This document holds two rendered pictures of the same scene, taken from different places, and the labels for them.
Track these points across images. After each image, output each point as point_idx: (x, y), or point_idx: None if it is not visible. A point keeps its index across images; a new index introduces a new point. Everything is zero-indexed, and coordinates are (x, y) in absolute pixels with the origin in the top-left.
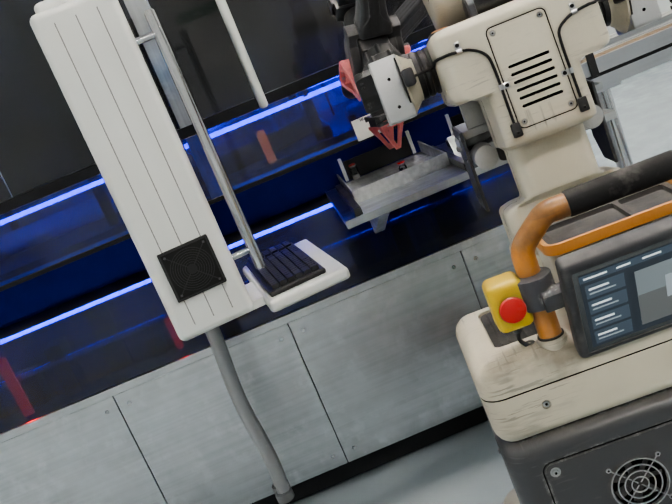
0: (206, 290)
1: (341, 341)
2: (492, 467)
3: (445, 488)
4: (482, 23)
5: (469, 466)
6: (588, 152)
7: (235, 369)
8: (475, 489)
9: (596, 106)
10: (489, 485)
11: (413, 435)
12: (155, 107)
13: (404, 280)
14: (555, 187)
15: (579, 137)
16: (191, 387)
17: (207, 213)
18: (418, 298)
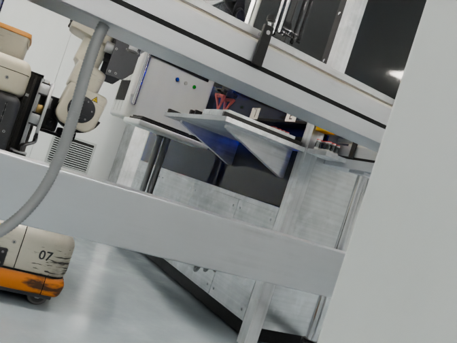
0: (120, 99)
1: (197, 205)
2: (156, 293)
3: (145, 284)
4: None
5: (161, 291)
6: (79, 48)
7: (158, 172)
8: (138, 286)
9: (107, 41)
10: (139, 288)
11: (189, 280)
12: None
13: (221, 196)
14: (73, 58)
15: (82, 41)
16: (171, 186)
17: (134, 73)
18: (219, 209)
